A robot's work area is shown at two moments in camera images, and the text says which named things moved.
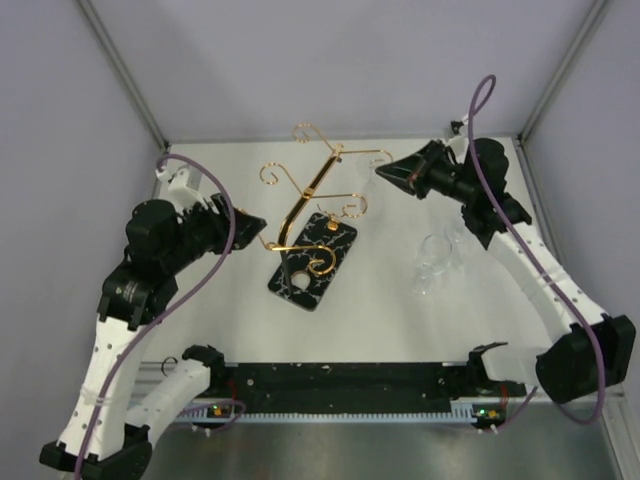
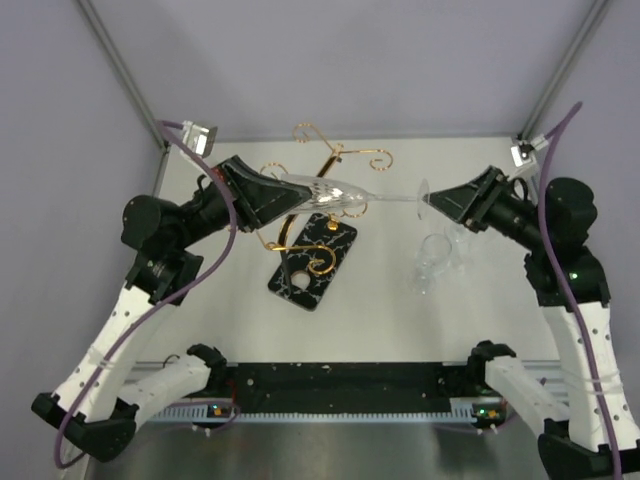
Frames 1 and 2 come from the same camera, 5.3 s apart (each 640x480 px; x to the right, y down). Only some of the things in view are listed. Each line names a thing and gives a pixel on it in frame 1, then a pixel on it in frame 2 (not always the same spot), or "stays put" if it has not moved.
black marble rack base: (307, 270) stays put
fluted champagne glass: (372, 167) -> (330, 196)
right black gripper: (411, 173) -> (470, 203)
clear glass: (434, 257) stays put
